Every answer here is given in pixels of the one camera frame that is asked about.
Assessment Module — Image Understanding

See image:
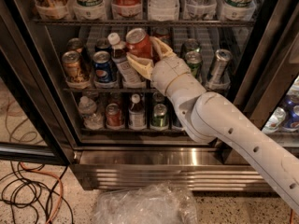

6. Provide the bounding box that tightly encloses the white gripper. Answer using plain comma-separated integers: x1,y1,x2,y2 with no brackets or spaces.
126,36,206,110

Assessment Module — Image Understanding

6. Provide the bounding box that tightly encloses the red coke can front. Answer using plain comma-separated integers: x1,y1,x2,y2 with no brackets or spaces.
125,28,152,59

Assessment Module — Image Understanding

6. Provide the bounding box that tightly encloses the red coke can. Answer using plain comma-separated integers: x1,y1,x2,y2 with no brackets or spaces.
125,28,152,59
154,27,171,45

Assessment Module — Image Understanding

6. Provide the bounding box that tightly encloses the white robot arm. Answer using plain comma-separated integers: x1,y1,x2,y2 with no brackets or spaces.
126,35,299,213

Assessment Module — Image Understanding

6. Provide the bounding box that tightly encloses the red coke can rear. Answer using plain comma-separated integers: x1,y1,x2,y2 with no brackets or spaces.
154,27,171,45

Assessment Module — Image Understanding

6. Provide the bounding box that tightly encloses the brown tea bottle middle shelf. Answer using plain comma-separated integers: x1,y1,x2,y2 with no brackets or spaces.
107,33,146,89

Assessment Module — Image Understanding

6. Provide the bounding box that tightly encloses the brown tea bottle shelf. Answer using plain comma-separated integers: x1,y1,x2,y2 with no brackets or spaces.
129,93,146,130
107,33,146,89

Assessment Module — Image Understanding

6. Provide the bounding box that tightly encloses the green can rear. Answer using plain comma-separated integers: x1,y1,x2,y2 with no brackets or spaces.
180,38,201,59

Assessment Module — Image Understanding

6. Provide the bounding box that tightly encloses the green can front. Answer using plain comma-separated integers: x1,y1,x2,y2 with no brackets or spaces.
185,51,203,78

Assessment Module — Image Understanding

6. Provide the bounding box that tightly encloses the blue pepsi can front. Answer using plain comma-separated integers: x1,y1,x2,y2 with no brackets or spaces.
93,50,117,83

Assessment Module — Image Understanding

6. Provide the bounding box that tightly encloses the blue pepsi can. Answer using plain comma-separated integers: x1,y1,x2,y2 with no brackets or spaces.
94,37,111,53
93,50,117,83

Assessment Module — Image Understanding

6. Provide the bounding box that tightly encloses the green can bottom shelf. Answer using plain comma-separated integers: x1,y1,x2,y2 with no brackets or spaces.
151,104,168,128

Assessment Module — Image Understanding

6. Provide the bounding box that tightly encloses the blue pepsi can rear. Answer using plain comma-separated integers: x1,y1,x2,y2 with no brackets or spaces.
94,37,111,53

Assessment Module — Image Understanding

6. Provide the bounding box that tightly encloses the brown tea bottle bottom shelf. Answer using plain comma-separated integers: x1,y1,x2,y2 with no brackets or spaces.
129,93,146,130

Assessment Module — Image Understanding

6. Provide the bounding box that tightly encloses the silver slim can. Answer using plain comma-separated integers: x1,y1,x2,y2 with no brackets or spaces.
207,49,233,84

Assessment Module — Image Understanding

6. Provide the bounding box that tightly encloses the red can bottom shelf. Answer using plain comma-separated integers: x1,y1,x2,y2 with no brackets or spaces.
106,103,123,127

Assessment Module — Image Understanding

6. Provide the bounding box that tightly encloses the gold can rear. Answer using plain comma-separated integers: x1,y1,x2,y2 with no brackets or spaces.
66,37,91,63

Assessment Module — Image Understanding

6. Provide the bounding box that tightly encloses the gold can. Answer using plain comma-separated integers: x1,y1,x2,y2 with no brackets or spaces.
66,37,91,63
62,50,90,83

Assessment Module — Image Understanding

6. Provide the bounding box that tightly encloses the gold can front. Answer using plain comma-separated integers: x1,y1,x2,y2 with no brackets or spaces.
62,50,90,83

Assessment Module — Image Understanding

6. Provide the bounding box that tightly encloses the clear water bottle bottom shelf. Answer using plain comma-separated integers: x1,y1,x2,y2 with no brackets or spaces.
78,96,104,130

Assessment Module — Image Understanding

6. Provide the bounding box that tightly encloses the steel fridge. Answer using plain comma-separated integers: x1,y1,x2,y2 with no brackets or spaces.
6,0,299,194

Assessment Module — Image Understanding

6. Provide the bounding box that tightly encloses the right glass fridge door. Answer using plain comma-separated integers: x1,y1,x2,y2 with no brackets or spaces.
222,0,299,166

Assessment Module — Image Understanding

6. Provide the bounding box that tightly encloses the glass fridge door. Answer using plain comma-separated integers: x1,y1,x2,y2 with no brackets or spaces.
0,16,73,165
222,0,299,166

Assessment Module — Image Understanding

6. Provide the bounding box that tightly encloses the left glass fridge door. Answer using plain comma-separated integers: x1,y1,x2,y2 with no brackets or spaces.
0,16,73,165

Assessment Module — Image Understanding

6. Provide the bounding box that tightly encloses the blue can behind door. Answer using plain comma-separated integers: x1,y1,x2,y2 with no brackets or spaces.
281,95,299,132

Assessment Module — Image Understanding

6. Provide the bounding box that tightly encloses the clear plastic bag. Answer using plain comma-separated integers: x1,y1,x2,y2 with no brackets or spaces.
93,183,199,224

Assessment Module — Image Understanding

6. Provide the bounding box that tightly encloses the black cable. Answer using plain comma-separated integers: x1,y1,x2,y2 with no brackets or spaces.
0,160,76,224

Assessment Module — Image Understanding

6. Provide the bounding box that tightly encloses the orange cable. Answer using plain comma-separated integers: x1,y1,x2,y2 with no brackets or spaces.
20,161,65,224

